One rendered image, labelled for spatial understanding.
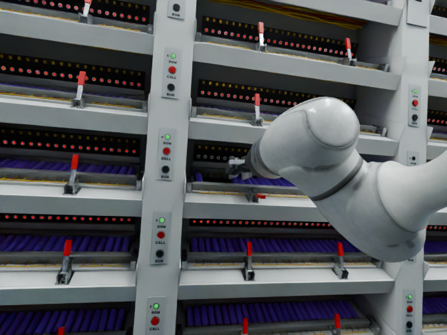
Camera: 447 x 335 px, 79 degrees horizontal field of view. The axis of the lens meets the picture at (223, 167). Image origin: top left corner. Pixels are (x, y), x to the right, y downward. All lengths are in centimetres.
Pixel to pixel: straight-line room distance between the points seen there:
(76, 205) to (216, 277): 37
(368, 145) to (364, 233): 46
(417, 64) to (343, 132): 68
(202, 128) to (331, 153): 39
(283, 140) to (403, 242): 22
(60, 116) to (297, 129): 53
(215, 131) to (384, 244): 43
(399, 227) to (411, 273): 56
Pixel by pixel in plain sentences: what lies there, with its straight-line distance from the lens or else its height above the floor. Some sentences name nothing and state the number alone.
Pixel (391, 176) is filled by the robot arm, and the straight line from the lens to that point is 42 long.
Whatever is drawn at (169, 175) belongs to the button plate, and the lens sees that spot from 65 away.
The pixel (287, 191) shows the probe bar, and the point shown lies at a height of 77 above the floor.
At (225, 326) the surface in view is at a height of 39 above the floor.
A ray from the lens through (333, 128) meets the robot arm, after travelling 36.
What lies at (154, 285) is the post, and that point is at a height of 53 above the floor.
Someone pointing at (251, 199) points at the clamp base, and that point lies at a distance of 69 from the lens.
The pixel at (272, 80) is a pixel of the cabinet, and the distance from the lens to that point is 98.
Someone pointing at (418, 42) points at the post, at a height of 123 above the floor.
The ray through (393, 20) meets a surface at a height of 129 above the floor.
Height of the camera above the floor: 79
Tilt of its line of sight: 3 degrees up
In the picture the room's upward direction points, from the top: 3 degrees clockwise
